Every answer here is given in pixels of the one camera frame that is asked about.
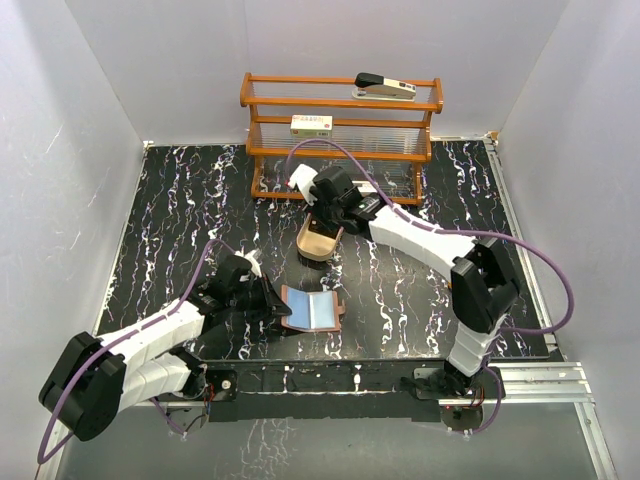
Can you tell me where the black and white stapler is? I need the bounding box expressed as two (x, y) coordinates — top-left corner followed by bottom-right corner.
(352, 72), (416, 102)

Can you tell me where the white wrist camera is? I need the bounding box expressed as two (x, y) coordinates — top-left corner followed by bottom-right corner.
(287, 164), (318, 206)
(241, 249), (262, 277)

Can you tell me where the small white stapler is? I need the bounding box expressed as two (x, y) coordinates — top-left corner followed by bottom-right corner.
(354, 181), (377, 196)

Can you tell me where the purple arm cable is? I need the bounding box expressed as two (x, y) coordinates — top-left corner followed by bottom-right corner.
(285, 138), (575, 336)
(37, 238), (236, 464)

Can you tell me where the beige wooden tray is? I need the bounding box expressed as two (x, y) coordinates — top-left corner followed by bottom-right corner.
(296, 214), (343, 262)

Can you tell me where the orange wooden shelf rack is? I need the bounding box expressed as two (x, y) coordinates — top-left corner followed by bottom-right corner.
(239, 73), (444, 205)

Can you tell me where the white staples box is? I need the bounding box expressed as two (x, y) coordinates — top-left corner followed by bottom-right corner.
(290, 114), (333, 140)

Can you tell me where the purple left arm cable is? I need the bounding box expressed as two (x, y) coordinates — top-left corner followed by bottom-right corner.
(37, 238), (236, 464)

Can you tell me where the pink leather card holder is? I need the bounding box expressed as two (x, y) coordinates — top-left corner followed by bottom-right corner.
(281, 285), (346, 333)

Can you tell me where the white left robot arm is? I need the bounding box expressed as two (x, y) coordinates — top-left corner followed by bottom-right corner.
(38, 253), (292, 441)

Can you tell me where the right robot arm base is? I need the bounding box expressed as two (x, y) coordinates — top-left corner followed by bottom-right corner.
(400, 367), (506, 408)

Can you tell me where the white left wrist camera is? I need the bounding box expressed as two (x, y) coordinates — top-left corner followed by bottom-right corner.
(241, 249), (262, 277)

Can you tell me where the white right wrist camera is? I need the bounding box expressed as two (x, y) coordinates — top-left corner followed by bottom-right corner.
(287, 164), (318, 206)

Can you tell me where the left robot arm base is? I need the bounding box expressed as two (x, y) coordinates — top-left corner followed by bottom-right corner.
(149, 365), (238, 441)

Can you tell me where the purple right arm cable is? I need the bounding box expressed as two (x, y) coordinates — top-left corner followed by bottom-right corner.
(285, 138), (575, 336)

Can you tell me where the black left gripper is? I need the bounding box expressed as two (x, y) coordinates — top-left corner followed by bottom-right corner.
(228, 271), (291, 321)

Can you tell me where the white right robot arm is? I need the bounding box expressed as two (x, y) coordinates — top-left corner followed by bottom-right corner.
(291, 167), (521, 397)

